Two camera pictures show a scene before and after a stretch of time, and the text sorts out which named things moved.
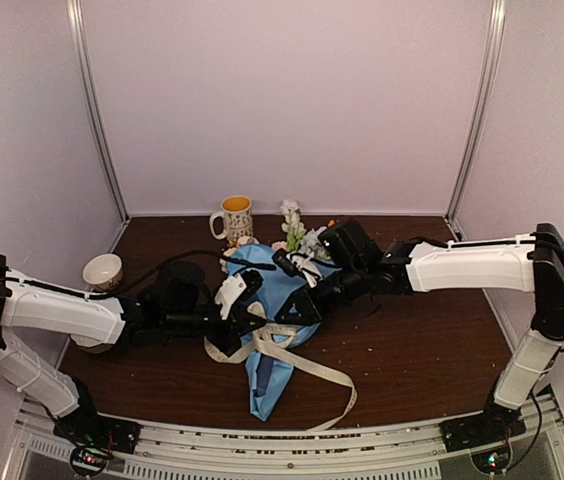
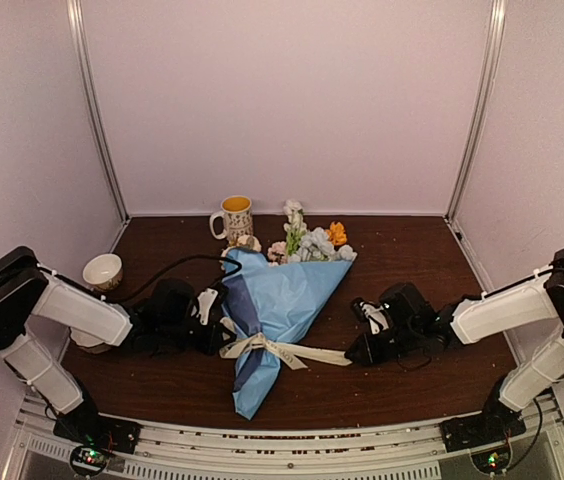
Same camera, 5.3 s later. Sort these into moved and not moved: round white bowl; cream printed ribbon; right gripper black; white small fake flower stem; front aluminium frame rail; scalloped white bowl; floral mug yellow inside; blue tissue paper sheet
Moved: blue tissue paper sheet; right gripper black; cream printed ribbon
Not moved: round white bowl; front aluminium frame rail; scalloped white bowl; floral mug yellow inside; white small fake flower stem
